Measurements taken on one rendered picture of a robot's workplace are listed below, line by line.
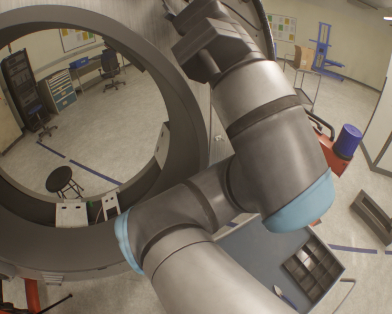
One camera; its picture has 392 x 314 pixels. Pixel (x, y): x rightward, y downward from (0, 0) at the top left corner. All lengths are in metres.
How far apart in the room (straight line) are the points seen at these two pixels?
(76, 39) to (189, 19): 6.34
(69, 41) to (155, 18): 6.11
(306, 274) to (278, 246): 0.20
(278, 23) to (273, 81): 8.74
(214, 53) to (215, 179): 0.16
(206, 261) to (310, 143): 0.14
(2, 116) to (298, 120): 5.07
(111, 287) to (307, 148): 1.60
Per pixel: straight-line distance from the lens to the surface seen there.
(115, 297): 1.61
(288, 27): 8.93
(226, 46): 0.15
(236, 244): 0.84
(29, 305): 1.85
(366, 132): 3.48
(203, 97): 0.42
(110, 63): 4.94
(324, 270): 0.96
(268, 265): 0.85
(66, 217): 0.98
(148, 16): 0.34
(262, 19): 0.47
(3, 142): 5.14
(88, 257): 0.82
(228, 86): 0.17
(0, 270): 0.94
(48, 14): 0.30
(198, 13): 0.26
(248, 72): 0.17
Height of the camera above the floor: 1.45
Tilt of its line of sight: 43 degrees down
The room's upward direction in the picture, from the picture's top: 3 degrees counter-clockwise
